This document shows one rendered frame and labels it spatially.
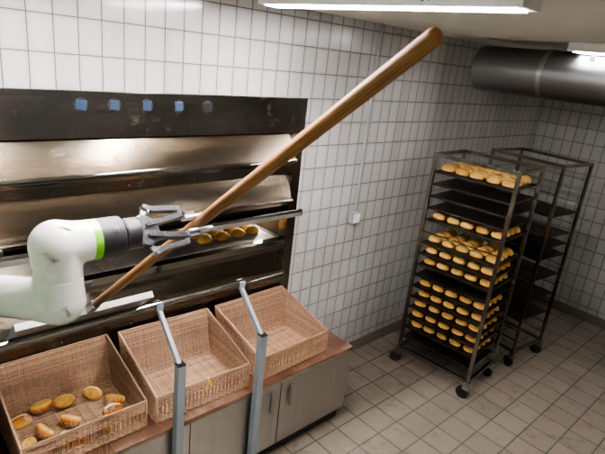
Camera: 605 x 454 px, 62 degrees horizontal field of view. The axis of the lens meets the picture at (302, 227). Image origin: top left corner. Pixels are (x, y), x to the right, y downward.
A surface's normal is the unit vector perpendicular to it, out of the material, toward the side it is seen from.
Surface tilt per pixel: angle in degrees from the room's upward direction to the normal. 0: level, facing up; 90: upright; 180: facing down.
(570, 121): 90
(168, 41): 90
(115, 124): 90
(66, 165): 70
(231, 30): 90
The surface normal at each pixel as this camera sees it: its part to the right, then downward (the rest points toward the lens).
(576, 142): -0.73, 0.15
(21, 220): 0.66, -0.04
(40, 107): 0.67, 0.31
